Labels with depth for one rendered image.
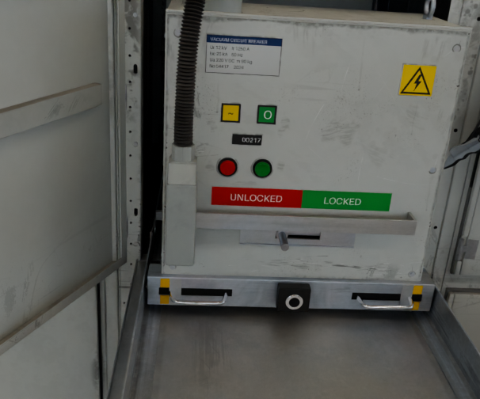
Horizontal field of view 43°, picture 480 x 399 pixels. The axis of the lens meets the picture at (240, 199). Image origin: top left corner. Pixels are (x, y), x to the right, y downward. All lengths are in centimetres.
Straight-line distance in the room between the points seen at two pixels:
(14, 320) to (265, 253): 46
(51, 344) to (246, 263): 55
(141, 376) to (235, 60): 53
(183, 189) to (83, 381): 71
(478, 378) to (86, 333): 83
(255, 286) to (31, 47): 57
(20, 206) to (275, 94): 46
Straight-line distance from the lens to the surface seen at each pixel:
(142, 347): 109
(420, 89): 108
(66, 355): 150
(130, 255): 136
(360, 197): 111
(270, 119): 104
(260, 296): 117
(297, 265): 115
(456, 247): 144
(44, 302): 122
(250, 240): 112
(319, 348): 113
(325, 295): 118
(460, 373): 115
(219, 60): 101
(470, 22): 129
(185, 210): 97
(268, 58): 101
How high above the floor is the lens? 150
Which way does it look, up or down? 23 degrees down
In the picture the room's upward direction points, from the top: 4 degrees clockwise
